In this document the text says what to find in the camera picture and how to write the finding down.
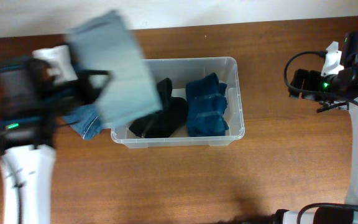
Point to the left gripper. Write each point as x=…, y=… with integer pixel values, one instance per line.
x=87, y=78

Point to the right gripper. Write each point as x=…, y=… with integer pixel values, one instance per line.
x=307, y=76

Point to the dark blue jeans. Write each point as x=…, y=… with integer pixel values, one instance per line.
x=85, y=121

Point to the light grey jeans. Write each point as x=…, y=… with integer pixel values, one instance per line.
x=130, y=91

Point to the black garment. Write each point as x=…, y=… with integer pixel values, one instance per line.
x=162, y=124
x=164, y=88

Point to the blue garment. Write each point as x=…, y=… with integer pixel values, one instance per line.
x=207, y=104

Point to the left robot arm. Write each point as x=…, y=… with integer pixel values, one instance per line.
x=30, y=105

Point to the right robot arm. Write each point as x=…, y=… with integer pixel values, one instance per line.
x=346, y=212

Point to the white label in bin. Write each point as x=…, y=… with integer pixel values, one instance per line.
x=179, y=92

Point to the clear plastic storage bin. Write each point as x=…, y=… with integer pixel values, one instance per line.
x=182, y=71

